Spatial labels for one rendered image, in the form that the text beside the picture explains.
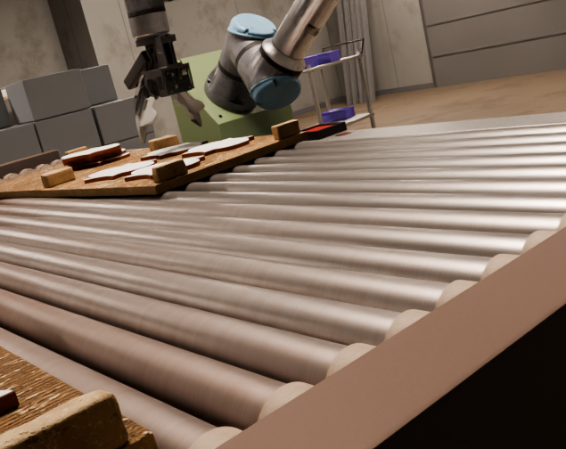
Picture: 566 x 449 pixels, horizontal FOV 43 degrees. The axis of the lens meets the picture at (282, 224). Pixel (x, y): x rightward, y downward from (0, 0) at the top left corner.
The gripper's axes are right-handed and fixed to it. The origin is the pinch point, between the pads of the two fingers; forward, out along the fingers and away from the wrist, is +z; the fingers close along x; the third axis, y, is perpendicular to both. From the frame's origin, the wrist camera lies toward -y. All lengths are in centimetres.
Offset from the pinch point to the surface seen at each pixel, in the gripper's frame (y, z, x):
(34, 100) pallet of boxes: -340, -7, 132
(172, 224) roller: 50, 5, -37
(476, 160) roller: 80, 3, -14
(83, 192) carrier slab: 7.0, 4.4, -26.0
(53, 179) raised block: -8.5, 2.6, -23.5
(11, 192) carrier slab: -25.2, 4.9, -25.9
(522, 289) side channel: 108, -1, -55
